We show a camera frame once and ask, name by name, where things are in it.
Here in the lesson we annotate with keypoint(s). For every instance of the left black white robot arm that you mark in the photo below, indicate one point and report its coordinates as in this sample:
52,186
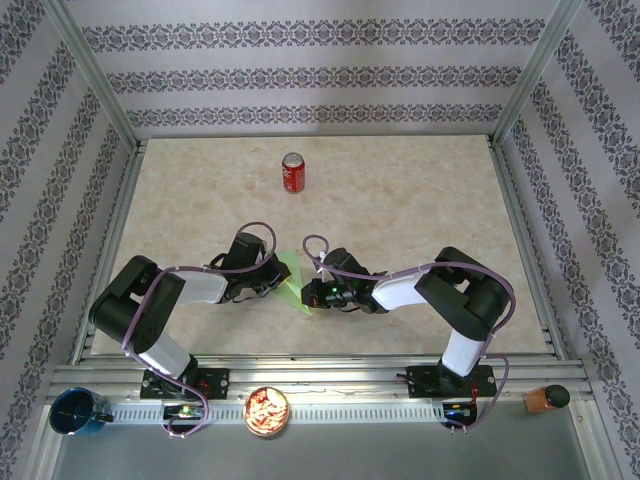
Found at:
200,287

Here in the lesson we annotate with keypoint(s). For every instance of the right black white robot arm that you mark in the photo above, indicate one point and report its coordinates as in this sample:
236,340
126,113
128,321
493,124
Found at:
400,295

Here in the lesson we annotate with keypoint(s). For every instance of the red soda can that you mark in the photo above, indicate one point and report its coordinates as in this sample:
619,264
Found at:
293,175

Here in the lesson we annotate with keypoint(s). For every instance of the open tin with food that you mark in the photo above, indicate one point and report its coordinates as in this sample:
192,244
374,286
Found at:
266,412

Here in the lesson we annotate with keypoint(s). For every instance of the brown jar with black lid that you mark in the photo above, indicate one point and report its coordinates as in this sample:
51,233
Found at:
537,400

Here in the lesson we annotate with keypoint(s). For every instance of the dark blue mug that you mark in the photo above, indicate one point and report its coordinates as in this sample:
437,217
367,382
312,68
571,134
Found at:
75,412

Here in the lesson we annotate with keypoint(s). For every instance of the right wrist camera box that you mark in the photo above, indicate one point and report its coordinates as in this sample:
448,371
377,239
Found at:
324,257

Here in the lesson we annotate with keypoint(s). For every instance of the aluminium front rail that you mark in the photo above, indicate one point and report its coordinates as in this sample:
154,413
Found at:
325,375

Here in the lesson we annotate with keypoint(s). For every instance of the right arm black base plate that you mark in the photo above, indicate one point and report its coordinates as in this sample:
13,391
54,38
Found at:
425,382

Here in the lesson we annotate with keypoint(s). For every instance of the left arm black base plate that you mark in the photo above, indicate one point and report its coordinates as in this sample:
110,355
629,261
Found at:
215,382

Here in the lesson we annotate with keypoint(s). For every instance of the aluminium side rail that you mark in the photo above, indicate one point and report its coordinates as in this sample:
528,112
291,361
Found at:
529,250
112,225

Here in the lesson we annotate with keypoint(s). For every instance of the aluminium frame post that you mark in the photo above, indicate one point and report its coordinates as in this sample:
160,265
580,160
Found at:
94,75
534,75

